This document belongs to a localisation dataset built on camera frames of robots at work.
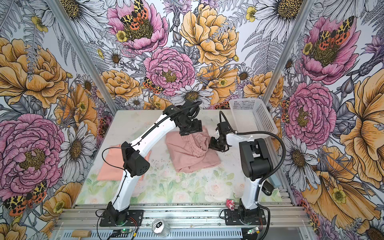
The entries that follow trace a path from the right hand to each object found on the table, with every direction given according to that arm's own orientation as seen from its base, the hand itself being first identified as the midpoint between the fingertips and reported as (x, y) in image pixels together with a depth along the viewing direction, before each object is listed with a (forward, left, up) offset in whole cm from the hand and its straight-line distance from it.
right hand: (213, 149), depth 97 cm
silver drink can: (-42, +26, +12) cm, 51 cm away
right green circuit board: (-43, -15, -3) cm, 45 cm away
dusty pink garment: (-3, +14, +2) cm, 15 cm away
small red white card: (-32, -6, 0) cm, 32 cm away
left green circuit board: (-41, +44, -2) cm, 61 cm away
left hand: (0, +12, +17) cm, 21 cm away
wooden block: (-42, +65, -1) cm, 77 cm away
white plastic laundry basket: (+32, -33, -2) cm, 46 cm away
